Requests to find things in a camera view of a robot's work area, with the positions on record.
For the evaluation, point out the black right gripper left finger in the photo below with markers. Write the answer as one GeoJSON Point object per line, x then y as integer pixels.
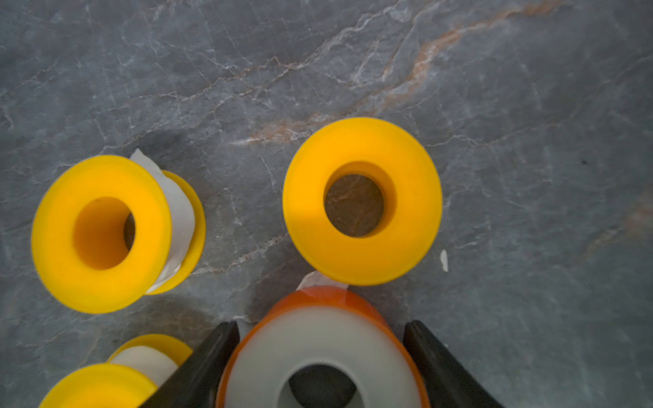
{"type": "Point", "coordinates": [196, 382]}

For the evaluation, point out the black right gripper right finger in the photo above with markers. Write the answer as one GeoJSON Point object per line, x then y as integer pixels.
{"type": "Point", "coordinates": [447, 382]}

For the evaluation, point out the yellow sealing tape roll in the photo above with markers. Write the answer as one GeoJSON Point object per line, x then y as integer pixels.
{"type": "Point", "coordinates": [362, 201]}
{"type": "Point", "coordinates": [132, 374]}
{"type": "Point", "coordinates": [114, 229]}

